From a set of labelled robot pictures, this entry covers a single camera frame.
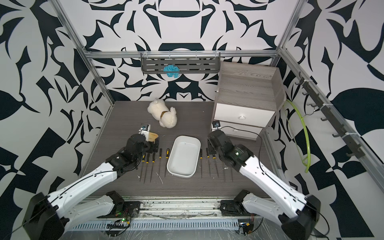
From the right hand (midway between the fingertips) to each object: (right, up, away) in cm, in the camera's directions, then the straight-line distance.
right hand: (213, 138), depth 77 cm
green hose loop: (+39, -6, -13) cm, 41 cm away
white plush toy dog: (-27, +10, +22) cm, 36 cm away
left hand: (-33, +2, +4) cm, 33 cm away
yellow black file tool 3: (-34, -15, +12) cm, 39 cm away
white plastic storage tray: (-15, -13, +14) cm, 25 cm away
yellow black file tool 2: (-30, -11, +15) cm, 35 cm away
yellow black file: (+12, -21, +10) cm, 26 cm away
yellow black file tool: (-26, -13, +14) cm, 32 cm away
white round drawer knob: (+16, +11, +4) cm, 20 cm away
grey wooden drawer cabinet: (+18, +21, +2) cm, 28 cm away
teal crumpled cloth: (-23, +39, +14) cm, 47 cm away
